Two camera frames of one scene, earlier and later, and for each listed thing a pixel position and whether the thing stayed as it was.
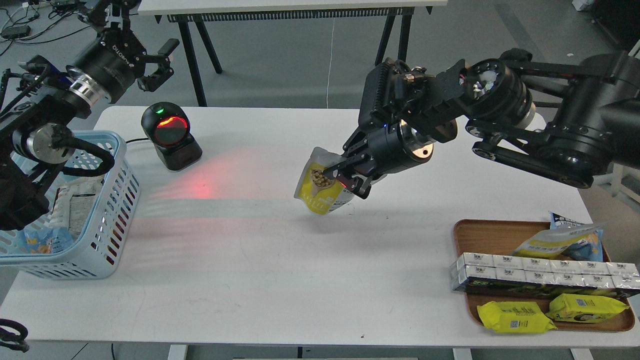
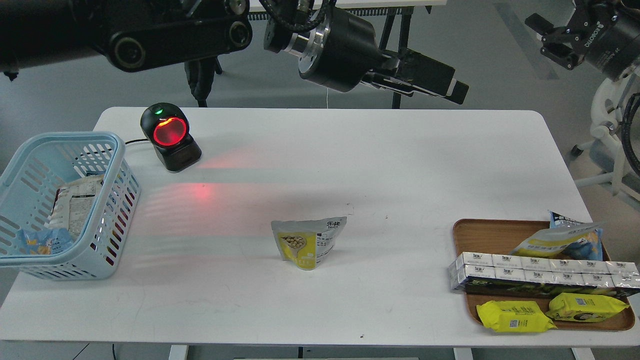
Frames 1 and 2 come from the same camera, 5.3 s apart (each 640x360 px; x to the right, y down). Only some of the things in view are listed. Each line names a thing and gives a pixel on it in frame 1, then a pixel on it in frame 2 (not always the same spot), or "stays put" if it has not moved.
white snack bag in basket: x=73 y=202 stays put
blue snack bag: x=589 y=249 stays put
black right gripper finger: x=353 y=163 → x=550 y=34
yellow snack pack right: x=586 y=309 stays put
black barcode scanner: x=167 y=124 stays put
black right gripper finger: x=361 y=186 → x=564 y=54
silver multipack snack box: x=521 y=275 stays put
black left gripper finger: x=152 y=82 → x=458 y=93
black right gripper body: x=375 y=150 → x=608 y=34
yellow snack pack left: x=515 y=317 stays put
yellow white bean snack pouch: x=318 y=194 → x=305 y=244
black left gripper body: x=105 y=70 → x=342 y=52
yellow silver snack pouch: x=550 y=243 stays put
